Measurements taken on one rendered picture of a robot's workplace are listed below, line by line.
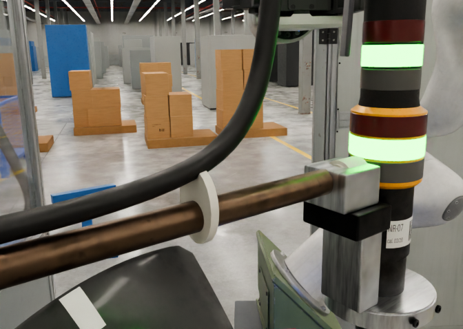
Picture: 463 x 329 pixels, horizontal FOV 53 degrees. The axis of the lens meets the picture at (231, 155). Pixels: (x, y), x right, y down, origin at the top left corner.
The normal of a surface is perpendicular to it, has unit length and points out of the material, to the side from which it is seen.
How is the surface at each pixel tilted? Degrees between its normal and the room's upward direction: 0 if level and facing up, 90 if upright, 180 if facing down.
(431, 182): 46
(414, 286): 0
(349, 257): 90
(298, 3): 90
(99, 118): 90
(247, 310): 0
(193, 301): 42
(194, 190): 90
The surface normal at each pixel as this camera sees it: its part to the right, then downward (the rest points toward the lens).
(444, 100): -0.60, 0.37
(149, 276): 0.54, -0.65
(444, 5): -0.87, 0.17
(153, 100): 0.22, 0.22
